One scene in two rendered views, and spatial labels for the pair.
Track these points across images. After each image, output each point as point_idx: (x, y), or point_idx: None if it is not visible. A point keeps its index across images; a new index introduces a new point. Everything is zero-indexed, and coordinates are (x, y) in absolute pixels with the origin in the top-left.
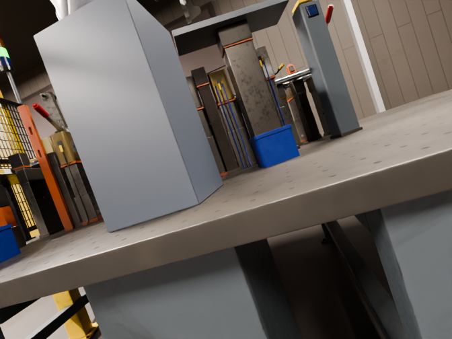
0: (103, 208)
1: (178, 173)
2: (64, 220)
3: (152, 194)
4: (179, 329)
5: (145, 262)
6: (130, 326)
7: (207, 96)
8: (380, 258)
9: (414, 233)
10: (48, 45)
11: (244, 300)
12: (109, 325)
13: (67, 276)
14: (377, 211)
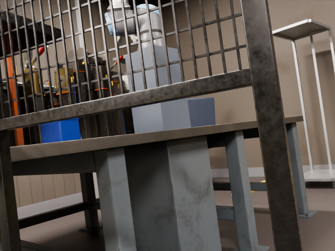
0: (164, 120)
1: (187, 115)
2: (20, 139)
3: (179, 120)
4: (193, 167)
5: (210, 131)
6: (180, 166)
7: (116, 88)
8: (226, 152)
9: (239, 139)
10: (157, 51)
11: (208, 158)
12: (173, 165)
13: (193, 131)
14: (234, 134)
